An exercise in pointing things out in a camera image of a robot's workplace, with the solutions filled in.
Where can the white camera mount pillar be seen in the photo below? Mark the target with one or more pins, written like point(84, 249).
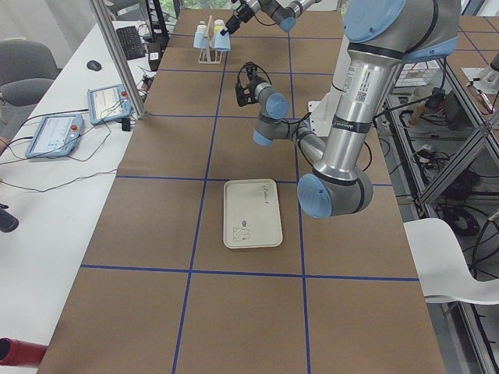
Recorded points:
point(322, 112)

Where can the cream plastic tray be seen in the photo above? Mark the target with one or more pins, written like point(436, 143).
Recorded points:
point(251, 214)

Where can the blue teach pendant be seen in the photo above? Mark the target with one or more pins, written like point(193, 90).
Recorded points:
point(56, 136)
point(108, 104)

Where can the near blue teach pendant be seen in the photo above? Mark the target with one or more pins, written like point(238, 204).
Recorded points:
point(56, 136)

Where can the grey office chair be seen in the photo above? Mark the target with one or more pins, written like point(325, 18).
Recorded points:
point(28, 69)

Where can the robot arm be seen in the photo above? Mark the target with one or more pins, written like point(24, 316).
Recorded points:
point(284, 17)
point(382, 36)

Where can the black computer mouse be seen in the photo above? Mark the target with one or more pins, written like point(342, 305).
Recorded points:
point(94, 65)

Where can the pale green plastic cup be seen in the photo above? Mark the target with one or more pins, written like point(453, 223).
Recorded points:
point(201, 27)

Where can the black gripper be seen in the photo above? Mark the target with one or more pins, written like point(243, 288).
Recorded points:
point(250, 85)
point(237, 15)

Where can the white wire cup rack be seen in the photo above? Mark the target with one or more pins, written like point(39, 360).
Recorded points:
point(209, 56)

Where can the black keyboard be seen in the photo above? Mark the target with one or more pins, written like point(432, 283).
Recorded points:
point(130, 42)

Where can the far blue teach pendant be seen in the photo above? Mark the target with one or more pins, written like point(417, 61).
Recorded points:
point(108, 104)

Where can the yellow plastic cup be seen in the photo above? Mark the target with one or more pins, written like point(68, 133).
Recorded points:
point(219, 24)

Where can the black water bottle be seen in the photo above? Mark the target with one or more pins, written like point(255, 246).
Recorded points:
point(8, 222)

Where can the white chair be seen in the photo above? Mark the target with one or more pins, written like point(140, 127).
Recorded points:
point(442, 270)

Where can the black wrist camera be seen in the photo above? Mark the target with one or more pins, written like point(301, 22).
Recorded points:
point(251, 69)

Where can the red cylinder bottle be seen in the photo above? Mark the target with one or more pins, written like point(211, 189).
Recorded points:
point(19, 353)

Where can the light blue plastic cup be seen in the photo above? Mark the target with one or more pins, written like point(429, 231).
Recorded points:
point(200, 39)

